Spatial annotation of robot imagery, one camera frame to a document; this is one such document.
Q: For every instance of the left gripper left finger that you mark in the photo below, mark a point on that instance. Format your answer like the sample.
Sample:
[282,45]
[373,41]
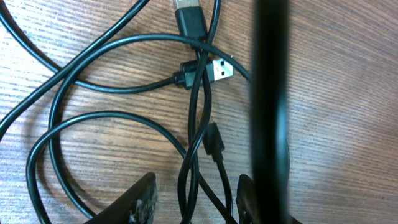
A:
[136,205]

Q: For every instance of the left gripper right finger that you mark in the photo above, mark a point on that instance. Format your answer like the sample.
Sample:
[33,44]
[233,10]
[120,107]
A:
[254,207]

